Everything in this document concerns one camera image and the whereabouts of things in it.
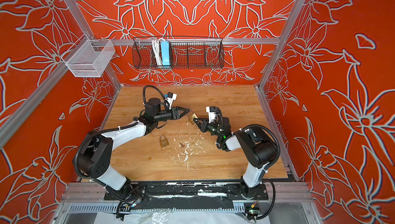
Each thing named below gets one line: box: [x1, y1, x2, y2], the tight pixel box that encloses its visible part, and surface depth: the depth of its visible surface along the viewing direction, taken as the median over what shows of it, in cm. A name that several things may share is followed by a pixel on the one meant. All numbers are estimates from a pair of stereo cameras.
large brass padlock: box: [188, 113, 199, 125], surface depth 88 cm
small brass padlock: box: [159, 135, 170, 148], surface depth 91 cm
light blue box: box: [160, 41, 171, 66], surface depth 91 cm
